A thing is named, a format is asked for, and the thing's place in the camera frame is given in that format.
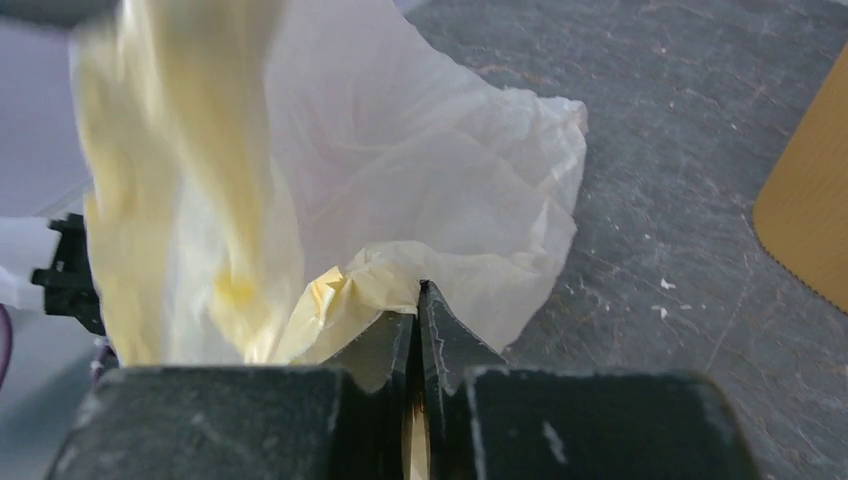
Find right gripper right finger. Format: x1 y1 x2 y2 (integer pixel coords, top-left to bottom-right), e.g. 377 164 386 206
417 280 507 479

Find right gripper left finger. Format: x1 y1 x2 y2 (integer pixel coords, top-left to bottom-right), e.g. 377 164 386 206
325 312 415 479

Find cream plastic trash bag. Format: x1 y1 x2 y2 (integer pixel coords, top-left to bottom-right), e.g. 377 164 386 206
72 1 587 367

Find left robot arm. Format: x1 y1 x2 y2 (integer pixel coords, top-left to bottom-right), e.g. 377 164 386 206
1 213 105 336

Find yellow plastic trash bin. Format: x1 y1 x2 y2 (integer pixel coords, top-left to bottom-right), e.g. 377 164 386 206
752 50 847 312

